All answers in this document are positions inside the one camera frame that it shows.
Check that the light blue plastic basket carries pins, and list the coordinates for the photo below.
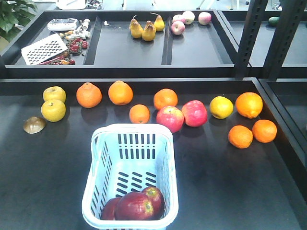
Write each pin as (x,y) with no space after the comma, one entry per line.
(126,158)

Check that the dark red apple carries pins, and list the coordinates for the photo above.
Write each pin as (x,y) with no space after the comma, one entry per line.
(108,212)
(157,199)
(134,206)

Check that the small orange middle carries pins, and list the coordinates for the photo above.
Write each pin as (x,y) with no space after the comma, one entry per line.
(139,114)

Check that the small orange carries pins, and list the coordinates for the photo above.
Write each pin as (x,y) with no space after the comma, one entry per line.
(240,136)
(264,131)
(139,114)

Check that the pink red apple left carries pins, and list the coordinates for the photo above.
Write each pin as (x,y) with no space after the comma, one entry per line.
(171,117)

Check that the pink red apple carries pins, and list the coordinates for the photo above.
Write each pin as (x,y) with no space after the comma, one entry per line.
(195,113)
(171,117)

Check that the large orange back left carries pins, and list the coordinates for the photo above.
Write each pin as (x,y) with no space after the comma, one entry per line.
(165,97)

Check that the pink red apple right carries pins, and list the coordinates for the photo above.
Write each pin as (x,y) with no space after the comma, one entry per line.
(195,113)

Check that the dimpled orange far left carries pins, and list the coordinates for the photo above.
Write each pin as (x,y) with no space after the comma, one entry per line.
(88,95)

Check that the yellow orange citrus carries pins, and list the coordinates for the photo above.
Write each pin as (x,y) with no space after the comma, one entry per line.
(221,107)

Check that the black wood display stand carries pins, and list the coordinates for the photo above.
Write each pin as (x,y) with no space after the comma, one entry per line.
(220,187)

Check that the small orange left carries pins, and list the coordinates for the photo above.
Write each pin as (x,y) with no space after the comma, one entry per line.
(240,136)

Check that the large navel orange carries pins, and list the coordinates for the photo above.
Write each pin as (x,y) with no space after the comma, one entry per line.
(249,105)

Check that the yellow apple lower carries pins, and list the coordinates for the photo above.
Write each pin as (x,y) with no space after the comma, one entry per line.
(53,110)

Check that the yellow apple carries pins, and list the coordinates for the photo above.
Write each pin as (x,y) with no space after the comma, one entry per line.
(54,92)
(53,110)

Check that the yellow apple upper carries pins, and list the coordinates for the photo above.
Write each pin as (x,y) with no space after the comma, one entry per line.
(54,92)

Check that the small orange right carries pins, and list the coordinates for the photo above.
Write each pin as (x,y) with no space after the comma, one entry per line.
(264,131)

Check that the brown bread bun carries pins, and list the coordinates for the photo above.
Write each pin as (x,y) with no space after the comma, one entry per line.
(34,125)

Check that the white perforated grater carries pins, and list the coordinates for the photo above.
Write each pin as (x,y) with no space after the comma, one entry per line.
(43,49)

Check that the green potted plant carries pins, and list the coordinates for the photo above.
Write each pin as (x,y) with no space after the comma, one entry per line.
(13,13)

